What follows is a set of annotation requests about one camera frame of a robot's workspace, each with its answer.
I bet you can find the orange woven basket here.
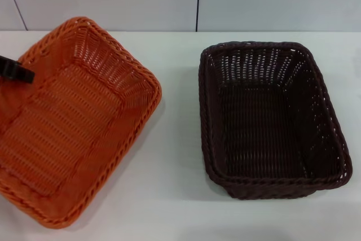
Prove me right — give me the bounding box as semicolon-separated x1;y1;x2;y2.
0;16;163;229

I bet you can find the dark brown woven basket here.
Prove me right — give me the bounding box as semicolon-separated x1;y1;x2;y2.
199;41;353;200

